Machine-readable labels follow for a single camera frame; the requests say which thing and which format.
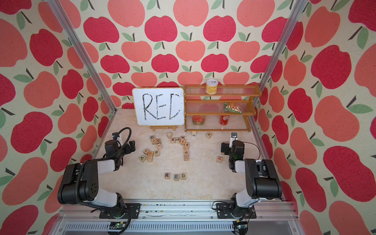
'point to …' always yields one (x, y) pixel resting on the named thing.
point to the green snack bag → (231, 107)
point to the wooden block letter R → (167, 176)
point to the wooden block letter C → (158, 141)
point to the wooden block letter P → (156, 153)
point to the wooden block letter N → (208, 135)
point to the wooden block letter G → (186, 155)
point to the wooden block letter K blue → (194, 133)
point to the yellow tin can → (211, 86)
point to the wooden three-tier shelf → (220, 107)
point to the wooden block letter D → (183, 176)
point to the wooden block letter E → (176, 177)
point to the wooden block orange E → (183, 142)
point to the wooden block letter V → (143, 158)
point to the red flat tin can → (198, 120)
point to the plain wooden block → (169, 135)
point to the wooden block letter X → (173, 140)
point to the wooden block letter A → (219, 159)
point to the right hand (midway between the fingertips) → (233, 145)
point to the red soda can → (223, 119)
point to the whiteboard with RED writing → (159, 106)
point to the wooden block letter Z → (159, 146)
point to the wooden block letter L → (177, 140)
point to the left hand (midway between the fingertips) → (127, 143)
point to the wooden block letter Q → (152, 137)
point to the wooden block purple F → (182, 138)
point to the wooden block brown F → (186, 145)
